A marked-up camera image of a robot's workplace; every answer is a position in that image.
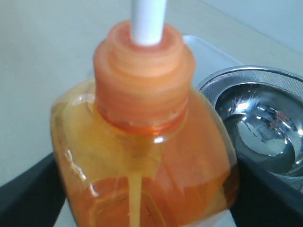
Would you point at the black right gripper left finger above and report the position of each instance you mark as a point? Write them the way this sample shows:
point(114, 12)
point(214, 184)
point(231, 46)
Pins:
point(34, 198)

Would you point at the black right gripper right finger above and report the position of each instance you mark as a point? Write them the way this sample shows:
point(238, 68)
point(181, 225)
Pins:
point(256, 198)

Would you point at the small stainless steel bowl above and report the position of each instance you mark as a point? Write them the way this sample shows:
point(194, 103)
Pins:
point(265, 125)

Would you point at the orange pump soap bottle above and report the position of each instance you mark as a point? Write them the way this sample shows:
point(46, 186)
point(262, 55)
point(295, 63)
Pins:
point(138, 145)

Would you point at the steel mesh colander basin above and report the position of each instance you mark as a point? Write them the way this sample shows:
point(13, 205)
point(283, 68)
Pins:
point(288, 82)

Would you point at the white rectangular plastic tray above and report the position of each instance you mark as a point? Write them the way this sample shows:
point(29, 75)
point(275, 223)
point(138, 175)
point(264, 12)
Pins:
point(209, 59)

